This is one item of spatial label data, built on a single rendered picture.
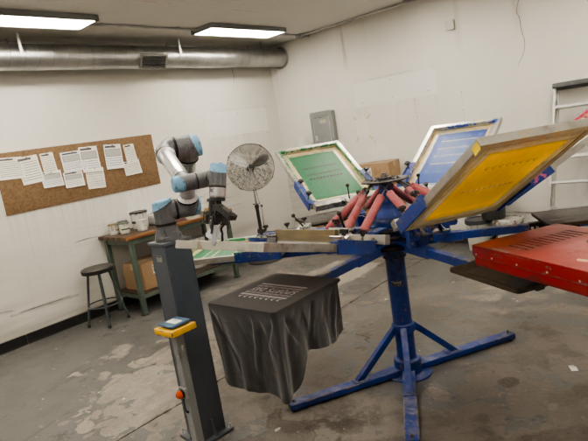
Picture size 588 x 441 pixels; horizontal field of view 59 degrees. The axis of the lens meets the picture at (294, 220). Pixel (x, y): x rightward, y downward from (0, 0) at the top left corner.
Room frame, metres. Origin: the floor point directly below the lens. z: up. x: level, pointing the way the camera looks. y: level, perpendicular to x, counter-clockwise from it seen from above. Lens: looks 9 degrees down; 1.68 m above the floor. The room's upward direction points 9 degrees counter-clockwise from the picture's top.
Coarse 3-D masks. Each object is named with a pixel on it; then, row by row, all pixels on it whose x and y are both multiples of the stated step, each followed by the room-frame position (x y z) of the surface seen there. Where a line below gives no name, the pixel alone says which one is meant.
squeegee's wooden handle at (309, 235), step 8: (280, 232) 2.77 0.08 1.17; (288, 232) 2.73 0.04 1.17; (296, 232) 2.69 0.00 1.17; (304, 232) 2.65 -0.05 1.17; (312, 232) 2.62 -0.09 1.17; (320, 232) 2.58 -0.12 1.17; (328, 232) 2.55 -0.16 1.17; (336, 232) 2.53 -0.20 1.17; (280, 240) 2.76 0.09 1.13; (288, 240) 2.72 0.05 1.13; (296, 240) 2.68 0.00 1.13; (304, 240) 2.64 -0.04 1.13; (312, 240) 2.61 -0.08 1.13; (320, 240) 2.57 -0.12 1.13; (328, 240) 2.54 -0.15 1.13
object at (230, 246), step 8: (176, 240) 2.42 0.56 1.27; (192, 248) 2.33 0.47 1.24; (200, 248) 2.29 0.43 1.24; (208, 248) 2.26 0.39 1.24; (216, 248) 2.22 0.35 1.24; (224, 248) 2.19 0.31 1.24; (232, 248) 2.15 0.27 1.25; (240, 248) 2.12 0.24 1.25; (248, 248) 2.08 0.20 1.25; (256, 248) 2.05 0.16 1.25; (264, 248) 2.04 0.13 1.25; (272, 248) 2.07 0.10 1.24; (280, 248) 2.10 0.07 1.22; (288, 248) 2.13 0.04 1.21; (296, 248) 2.17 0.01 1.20; (304, 248) 2.21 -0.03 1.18; (312, 248) 2.25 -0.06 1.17; (320, 248) 2.29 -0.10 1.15; (328, 248) 2.33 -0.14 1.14; (336, 248) 2.37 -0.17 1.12
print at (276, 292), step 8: (256, 288) 2.53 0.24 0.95; (264, 288) 2.51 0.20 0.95; (272, 288) 2.49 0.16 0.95; (280, 288) 2.47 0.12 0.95; (288, 288) 2.45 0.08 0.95; (296, 288) 2.43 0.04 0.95; (304, 288) 2.41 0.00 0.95; (240, 296) 2.44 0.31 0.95; (248, 296) 2.42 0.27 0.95; (256, 296) 2.40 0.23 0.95; (264, 296) 2.38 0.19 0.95; (272, 296) 2.36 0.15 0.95; (280, 296) 2.34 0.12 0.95; (288, 296) 2.32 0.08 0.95
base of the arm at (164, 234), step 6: (174, 222) 2.90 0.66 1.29; (156, 228) 2.90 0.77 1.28; (162, 228) 2.86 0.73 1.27; (168, 228) 2.86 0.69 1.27; (174, 228) 2.88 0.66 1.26; (156, 234) 2.88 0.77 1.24; (162, 234) 2.85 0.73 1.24; (168, 234) 2.85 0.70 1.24; (174, 234) 2.87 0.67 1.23; (180, 234) 2.90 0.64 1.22; (156, 240) 2.87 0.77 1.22; (162, 240) 2.85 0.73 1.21; (168, 240) 2.84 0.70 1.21; (174, 240) 2.86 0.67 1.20
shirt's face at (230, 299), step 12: (276, 276) 2.69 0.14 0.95; (288, 276) 2.65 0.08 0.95; (300, 276) 2.62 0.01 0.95; (312, 276) 2.58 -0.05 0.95; (240, 288) 2.58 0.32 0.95; (312, 288) 2.39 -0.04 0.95; (216, 300) 2.43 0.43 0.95; (228, 300) 2.40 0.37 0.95; (240, 300) 2.37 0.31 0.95; (252, 300) 2.34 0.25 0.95; (264, 300) 2.31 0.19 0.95; (288, 300) 2.26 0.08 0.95
